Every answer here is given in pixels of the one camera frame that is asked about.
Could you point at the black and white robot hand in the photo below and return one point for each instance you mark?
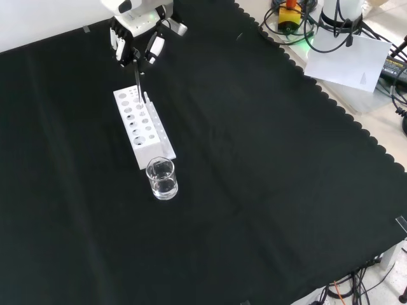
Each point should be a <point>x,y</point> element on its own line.
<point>136,25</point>

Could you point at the clear glass rod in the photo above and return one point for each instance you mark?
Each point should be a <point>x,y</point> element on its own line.
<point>138,85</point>

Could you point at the white test tube rack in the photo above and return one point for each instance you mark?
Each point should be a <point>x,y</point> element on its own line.
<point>149,152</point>

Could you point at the clear cloth clip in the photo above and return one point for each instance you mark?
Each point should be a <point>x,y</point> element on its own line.
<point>402,223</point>
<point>86,29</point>

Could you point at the yellow stop button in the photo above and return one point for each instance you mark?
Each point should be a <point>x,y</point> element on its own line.
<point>289,17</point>

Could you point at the clear glass beaker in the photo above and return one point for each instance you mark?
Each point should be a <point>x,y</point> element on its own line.
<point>162,190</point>

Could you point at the black bench cloth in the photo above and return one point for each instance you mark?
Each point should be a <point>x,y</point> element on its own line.
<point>254,159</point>

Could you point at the white paper sheet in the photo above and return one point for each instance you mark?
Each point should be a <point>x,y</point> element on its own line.
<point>343,60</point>

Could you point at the pale base board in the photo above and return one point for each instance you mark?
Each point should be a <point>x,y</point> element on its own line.
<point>359,101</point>

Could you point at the black power adapter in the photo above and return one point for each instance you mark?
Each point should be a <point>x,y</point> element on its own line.
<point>394,68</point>

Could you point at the white bench leg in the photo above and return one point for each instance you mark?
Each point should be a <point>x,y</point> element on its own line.
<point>388,257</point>

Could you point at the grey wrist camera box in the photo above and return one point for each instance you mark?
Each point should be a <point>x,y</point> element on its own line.
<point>179,28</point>

